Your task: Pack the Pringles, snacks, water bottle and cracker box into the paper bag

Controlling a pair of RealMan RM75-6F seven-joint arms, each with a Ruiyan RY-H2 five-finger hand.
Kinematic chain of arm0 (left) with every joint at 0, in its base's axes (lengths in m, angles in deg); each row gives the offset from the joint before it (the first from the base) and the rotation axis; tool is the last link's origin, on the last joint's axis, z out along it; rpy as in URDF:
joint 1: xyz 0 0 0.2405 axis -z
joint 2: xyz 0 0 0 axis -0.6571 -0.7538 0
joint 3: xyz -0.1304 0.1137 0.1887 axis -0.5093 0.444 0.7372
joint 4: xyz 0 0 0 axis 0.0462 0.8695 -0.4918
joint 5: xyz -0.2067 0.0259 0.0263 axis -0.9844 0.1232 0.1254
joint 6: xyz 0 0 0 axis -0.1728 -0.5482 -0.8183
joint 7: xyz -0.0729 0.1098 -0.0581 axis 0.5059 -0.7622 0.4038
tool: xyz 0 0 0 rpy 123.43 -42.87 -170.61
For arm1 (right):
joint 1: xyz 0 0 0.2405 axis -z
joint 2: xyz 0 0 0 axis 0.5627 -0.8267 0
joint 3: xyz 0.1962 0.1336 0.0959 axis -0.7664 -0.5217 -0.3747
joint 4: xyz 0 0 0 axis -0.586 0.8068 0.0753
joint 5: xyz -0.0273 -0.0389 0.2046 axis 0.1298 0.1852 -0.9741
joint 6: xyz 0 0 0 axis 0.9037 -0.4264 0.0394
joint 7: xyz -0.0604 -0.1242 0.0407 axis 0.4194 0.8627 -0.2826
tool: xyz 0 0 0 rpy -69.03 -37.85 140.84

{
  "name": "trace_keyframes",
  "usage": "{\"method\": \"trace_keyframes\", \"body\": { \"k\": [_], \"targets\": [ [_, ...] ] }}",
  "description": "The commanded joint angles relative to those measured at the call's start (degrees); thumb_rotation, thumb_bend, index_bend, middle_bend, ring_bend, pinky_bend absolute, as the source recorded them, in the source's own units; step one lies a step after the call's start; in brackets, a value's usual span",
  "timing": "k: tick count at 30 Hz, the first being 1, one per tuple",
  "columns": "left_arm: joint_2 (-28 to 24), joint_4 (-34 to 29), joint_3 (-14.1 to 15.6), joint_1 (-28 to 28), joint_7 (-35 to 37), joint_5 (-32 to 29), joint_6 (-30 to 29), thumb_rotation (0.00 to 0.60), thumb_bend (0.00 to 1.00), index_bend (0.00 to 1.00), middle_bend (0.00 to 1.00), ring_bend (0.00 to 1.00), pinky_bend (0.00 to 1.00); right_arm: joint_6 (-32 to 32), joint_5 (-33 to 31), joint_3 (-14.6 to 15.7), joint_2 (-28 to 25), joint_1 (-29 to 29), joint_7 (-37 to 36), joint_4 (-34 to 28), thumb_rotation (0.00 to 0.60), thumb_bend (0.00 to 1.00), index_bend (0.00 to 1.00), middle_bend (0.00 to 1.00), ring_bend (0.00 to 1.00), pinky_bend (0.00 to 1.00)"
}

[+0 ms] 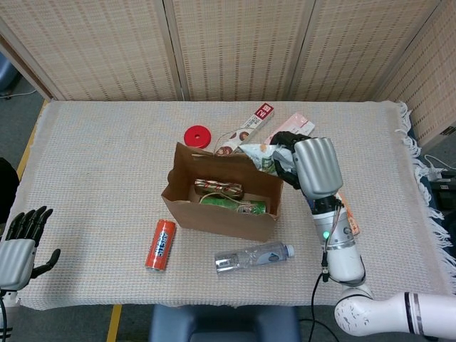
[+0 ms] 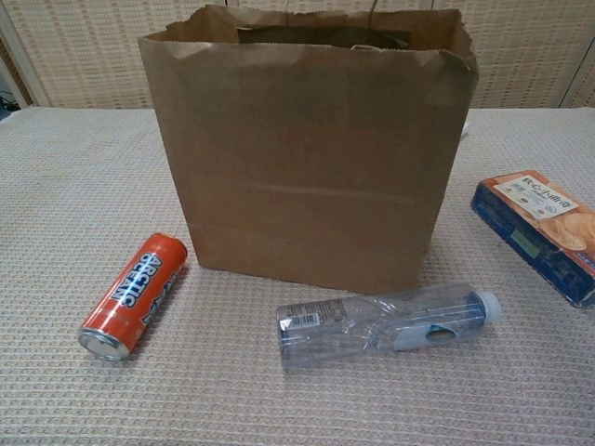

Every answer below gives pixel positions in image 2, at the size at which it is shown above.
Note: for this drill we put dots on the clear plastic bottle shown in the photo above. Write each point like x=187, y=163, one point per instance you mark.
x=353, y=325

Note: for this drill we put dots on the blue orange biscuit box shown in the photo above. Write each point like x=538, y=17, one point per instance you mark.
x=539, y=232

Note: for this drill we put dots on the brown paper bag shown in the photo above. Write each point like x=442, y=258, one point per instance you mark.
x=307, y=162

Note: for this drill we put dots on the orange soda can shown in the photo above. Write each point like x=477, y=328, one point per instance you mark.
x=135, y=288

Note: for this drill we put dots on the white woven tablecloth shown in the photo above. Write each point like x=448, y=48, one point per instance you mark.
x=93, y=186

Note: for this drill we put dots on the bamboo folding screen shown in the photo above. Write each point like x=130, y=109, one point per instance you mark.
x=93, y=56

